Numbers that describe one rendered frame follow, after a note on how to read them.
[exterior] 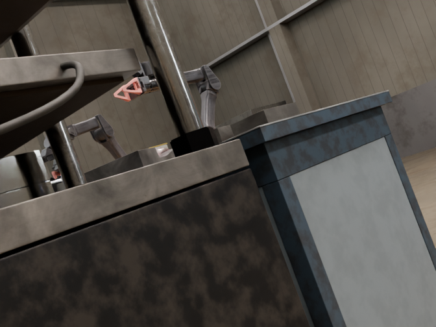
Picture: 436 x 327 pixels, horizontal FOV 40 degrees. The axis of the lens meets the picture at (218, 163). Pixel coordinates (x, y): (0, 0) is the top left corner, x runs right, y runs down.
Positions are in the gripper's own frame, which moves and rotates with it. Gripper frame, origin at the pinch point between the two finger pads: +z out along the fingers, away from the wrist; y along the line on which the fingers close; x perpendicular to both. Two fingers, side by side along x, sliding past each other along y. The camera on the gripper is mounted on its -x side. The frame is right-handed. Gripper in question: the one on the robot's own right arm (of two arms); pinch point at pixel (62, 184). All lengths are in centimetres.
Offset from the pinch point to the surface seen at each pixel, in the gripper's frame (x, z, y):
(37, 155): -60, 30, 91
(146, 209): -68, 60, 148
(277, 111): -8, 15, 130
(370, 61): 737, -469, -235
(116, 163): -20, 16, 70
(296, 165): -23, 40, 146
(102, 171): -22, 17, 64
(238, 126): -14, 18, 120
